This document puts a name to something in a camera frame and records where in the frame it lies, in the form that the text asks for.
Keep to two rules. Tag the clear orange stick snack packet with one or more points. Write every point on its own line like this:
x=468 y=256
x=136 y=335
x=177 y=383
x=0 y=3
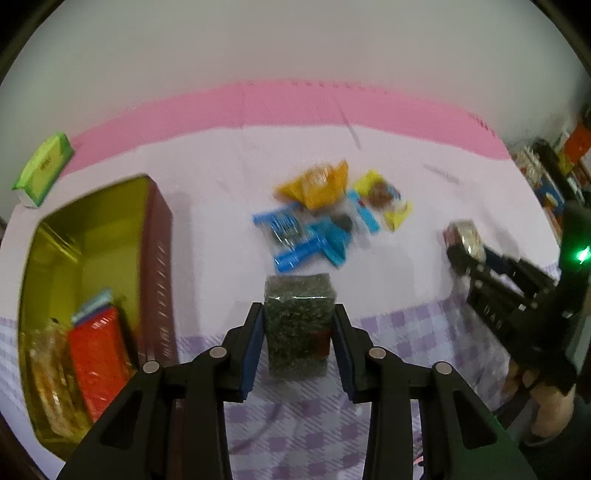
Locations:
x=51 y=383

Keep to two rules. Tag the blue striped candy wrapper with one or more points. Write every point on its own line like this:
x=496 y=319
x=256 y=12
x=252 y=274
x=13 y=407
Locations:
x=281 y=224

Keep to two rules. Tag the blue-ended dark candy packet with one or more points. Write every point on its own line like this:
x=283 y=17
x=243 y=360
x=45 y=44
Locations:
x=323 y=237

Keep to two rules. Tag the dark green block packet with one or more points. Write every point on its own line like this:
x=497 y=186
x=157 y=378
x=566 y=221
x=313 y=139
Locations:
x=298 y=323

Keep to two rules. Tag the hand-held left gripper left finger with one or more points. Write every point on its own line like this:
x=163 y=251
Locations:
x=251 y=355

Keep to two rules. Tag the brown square snack packet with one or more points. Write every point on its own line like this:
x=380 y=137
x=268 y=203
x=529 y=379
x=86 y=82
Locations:
x=464 y=235

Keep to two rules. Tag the green tissue pack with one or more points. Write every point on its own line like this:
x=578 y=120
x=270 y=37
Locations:
x=44 y=168

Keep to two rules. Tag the yellow snack packet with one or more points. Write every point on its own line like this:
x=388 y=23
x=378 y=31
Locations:
x=318 y=184

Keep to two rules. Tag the black case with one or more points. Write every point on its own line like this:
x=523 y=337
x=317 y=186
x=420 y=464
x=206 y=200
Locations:
x=551 y=161

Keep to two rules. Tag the small yellow candy packet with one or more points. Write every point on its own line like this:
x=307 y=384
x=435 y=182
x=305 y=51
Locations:
x=397 y=217

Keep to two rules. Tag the maroon gold tin box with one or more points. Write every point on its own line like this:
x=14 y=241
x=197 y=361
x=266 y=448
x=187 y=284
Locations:
x=159 y=258

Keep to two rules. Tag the blue orange printed box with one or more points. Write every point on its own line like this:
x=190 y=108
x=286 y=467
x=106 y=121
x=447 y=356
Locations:
x=551 y=203

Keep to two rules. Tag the person's right hand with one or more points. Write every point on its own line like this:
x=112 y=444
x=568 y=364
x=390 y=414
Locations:
x=521 y=381

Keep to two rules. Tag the floral printed box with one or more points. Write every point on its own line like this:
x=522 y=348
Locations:
x=528 y=166

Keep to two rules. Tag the large blue packet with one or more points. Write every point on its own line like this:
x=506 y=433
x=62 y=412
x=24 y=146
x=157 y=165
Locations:
x=94 y=304

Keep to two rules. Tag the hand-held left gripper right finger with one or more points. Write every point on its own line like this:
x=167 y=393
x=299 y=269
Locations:
x=345 y=357

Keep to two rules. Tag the red snack packet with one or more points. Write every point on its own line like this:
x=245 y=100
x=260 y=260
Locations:
x=99 y=364

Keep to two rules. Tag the orange yellow box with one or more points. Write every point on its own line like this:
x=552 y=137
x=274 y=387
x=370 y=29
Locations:
x=577 y=145

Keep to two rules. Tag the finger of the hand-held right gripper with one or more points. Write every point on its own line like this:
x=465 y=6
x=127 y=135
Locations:
x=466 y=263
x=521 y=274

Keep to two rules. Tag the pink foam mat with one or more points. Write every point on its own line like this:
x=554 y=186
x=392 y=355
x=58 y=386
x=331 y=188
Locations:
x=323 y=104

